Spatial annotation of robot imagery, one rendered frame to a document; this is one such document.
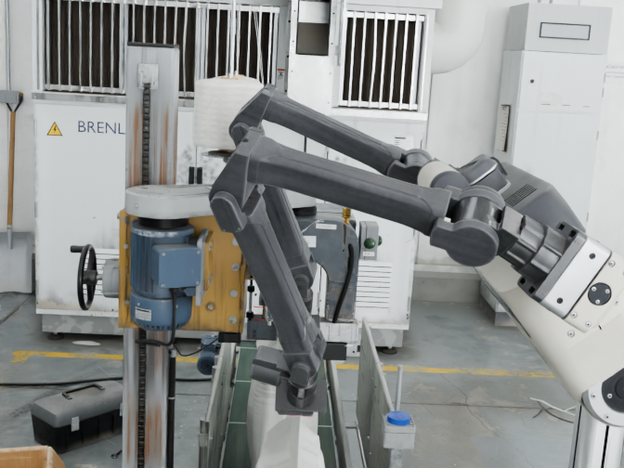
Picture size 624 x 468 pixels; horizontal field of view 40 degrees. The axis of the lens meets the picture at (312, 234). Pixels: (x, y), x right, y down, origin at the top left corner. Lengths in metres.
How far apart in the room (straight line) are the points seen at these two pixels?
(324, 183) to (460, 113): 5.07
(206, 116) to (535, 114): 4.04
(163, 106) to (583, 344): 1.23
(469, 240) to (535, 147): 4.61
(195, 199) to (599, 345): 0.98
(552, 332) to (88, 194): 3.89
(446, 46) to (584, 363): 3.87
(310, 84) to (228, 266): 2.27
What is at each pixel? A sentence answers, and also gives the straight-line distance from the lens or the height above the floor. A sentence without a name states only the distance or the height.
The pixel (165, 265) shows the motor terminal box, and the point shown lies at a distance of 1.97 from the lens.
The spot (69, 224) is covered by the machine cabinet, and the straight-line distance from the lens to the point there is 5.13.
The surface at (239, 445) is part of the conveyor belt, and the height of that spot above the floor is 0.38.
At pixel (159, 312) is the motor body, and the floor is 1.14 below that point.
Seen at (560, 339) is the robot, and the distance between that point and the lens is 1.49.
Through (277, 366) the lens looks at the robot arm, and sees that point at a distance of 1.61.
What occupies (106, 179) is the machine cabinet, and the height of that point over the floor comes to 0.99.
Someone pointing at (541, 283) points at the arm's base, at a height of 1.45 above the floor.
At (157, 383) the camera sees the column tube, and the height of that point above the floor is 0.85.
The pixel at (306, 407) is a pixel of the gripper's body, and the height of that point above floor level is 1.08.
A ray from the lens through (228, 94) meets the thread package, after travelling 1.97.
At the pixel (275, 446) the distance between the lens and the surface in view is 2.12.
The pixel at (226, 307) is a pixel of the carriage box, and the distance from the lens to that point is 2.26.
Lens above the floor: 1.75
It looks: 12 degrees down
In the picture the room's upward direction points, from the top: 3 degrees clockwise
